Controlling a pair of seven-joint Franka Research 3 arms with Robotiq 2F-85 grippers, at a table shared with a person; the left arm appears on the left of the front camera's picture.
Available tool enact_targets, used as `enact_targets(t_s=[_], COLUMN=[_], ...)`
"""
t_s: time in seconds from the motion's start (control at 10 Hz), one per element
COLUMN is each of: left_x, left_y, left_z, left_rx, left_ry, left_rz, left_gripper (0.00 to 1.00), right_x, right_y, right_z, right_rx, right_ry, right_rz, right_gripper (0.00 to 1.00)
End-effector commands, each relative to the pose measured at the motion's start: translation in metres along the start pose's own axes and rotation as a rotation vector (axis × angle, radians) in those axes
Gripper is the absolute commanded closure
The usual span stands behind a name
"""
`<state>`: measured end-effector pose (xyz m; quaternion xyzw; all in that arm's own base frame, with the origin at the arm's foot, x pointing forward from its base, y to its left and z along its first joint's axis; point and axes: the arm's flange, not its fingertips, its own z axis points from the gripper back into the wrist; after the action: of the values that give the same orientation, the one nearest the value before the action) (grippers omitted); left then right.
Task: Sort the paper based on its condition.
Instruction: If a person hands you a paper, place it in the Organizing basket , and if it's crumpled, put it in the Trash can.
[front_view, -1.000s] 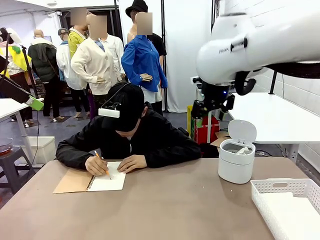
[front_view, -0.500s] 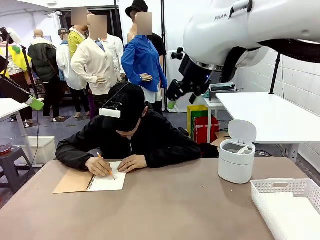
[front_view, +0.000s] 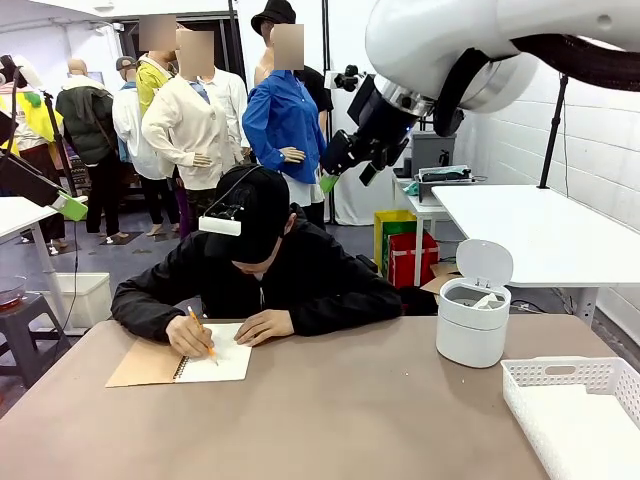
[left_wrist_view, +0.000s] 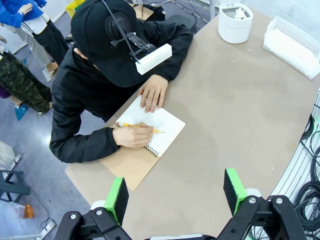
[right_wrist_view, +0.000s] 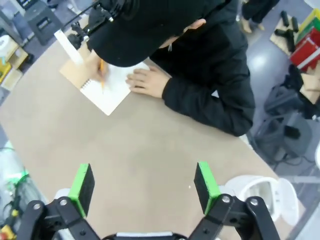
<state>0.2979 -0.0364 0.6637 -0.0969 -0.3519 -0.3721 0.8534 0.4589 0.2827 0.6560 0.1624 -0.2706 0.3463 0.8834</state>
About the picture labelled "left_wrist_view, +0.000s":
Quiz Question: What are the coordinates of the brown cardboard box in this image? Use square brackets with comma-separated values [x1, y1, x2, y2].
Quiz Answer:
[132, 3, 156, 22]

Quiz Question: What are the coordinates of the yellow pencil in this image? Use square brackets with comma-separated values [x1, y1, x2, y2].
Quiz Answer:
[116, 121, 166, 134]

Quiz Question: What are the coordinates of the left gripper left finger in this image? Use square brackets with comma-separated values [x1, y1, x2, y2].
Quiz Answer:
[54, 176, 131, 240]

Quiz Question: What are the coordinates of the crumpled white paper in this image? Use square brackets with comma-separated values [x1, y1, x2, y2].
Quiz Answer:
[234, 7, 247, 21]

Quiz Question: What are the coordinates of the person's left forearm black sleeve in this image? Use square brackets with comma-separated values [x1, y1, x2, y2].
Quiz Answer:
[146, 24, 195, 82]

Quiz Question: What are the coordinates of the white head-mounted camera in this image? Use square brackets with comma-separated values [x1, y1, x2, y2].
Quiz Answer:
[104, 11, 174, 76]

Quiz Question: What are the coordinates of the black cap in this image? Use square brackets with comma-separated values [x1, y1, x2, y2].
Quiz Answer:
[70, 0, 151, 89]

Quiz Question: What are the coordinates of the mannequin in blue shirt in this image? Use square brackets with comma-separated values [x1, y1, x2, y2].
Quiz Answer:
[0, 0, 70, 66]

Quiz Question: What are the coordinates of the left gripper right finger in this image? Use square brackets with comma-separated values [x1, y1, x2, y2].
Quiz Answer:
[217, 167, 307, 240]

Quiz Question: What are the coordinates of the white lidded trash bin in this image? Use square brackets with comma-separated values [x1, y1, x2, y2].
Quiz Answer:
[217, 0, 254, 45]

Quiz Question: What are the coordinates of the person's right forearm black sleeve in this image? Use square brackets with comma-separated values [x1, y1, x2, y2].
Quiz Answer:
[49, 126, 121, 165]

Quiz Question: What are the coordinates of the person's right hand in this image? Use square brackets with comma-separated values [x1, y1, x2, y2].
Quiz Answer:
[111, 121, 155, 149]

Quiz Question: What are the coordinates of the white perforated plastic basket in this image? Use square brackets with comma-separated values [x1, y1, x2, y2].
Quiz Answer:
[262, 15, 320, 81]

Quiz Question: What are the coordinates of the white power strip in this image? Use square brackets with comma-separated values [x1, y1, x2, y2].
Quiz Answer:
[39, 219, 57, 235]

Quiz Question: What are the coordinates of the stack of white paper sheets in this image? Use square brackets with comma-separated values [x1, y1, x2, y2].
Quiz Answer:
[268, 26, 319, 74]

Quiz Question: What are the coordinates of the black cable bundle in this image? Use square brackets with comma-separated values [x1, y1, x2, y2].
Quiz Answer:
[293, 112, 320, 240]

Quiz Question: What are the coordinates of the person's left hand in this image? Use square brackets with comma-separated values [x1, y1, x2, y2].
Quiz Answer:
[139, 74, 169, 114]

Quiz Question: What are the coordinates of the person in black jacket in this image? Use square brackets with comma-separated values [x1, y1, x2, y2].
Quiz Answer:
[49, 0, 195, 165]

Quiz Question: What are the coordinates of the grey stool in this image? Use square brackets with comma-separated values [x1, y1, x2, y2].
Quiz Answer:
[0, 169, 32, 204]

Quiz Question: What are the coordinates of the white slatted cable tray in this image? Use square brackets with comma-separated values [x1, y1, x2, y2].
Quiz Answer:
[269, 94, 320, 201]

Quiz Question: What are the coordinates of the spiral notebook brown cover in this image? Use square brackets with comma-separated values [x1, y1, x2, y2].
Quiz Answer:
[100, 94, 187, 192]

